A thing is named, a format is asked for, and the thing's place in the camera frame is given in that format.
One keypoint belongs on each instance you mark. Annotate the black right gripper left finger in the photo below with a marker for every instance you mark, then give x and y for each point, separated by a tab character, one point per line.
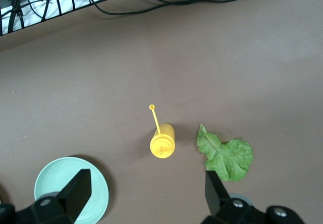
75	196

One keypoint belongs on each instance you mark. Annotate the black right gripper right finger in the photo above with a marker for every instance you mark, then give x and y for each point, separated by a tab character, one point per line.
217	198

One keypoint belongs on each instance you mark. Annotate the green lettuce leaf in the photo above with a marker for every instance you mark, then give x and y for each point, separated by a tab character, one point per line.
227	158

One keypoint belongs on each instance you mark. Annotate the mint green plate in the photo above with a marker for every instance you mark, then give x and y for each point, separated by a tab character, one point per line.
55	178

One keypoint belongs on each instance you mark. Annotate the yellow squeeze bottle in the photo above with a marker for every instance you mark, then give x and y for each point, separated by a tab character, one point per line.
162	147

